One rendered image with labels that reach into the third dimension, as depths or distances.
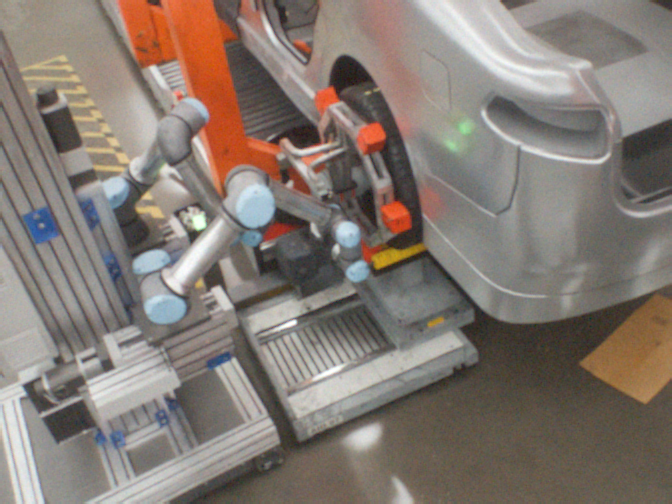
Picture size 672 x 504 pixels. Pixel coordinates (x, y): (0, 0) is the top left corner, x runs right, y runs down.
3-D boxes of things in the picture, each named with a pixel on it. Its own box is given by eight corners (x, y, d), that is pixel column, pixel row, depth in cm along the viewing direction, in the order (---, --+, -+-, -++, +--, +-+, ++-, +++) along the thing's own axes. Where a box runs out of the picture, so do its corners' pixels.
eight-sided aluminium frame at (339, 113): (402, 265, 291) (389, 144, 257) (387, 272, 289) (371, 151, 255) (344, 196, 331) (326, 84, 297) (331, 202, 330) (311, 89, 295)
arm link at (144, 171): (106, 189, 286) (169, 109, 249) (128, 167, 297) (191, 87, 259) (131, 210, 289) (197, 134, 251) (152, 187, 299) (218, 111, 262)
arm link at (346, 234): (328, 219, 248) (332, 245, 255) (340, 238, 240) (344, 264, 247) (350, 212, 250) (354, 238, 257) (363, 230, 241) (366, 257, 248)
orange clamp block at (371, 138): (382, 149, 268) (387, 138, 259) (362, 157, 266) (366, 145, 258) (374, 133, 270) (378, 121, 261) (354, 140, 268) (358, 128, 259)
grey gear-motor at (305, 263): (378, 281, 361) (370, 223, 339) (297, 314, 351) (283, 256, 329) (362, 260, 374) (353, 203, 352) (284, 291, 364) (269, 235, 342)
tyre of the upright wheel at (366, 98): (400, 199, 343) (476, 256, 288) (352, 217, 338) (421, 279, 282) (372, 57, 312) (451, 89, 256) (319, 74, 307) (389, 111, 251)
